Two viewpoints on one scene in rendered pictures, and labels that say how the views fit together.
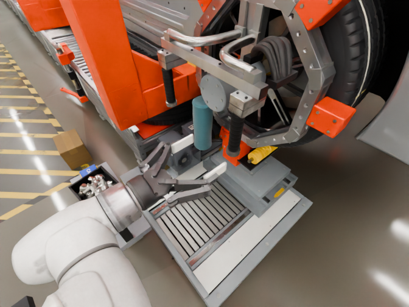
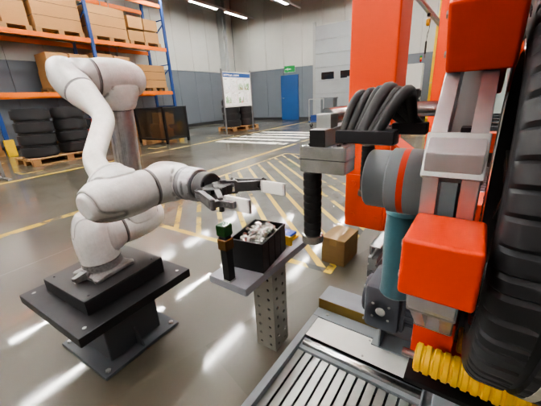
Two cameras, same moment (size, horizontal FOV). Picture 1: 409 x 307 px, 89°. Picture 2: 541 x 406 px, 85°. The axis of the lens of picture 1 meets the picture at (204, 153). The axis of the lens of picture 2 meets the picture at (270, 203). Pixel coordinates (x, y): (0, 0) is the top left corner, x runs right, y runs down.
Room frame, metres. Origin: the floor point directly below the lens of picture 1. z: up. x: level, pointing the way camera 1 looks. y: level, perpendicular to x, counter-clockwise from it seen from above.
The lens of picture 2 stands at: (0.23, -0.61, 1.03)
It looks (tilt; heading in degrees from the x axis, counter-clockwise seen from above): 19 degrees down; 76
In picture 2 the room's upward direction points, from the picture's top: 3 degrees counter-clockwise
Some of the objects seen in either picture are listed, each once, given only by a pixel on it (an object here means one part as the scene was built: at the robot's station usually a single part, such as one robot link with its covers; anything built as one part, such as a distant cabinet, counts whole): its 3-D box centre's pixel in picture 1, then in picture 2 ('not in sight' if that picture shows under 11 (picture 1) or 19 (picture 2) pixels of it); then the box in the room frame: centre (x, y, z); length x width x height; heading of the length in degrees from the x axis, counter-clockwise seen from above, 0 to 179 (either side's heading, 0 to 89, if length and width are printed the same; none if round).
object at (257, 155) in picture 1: (269, 146); (486, 383); (0.70, -0.31, 0.51); 0.29 x 0.06 x 0.06; 130
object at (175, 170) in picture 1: (193, 147); (426, 325); (0.93, 0.07, 0.26); 0.42 x 0.18 x 0.35; 130
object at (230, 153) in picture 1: (235, 133); (312, 205); (0.44, -0.09, 0.83); 0.04 x 0.04 x 0.16
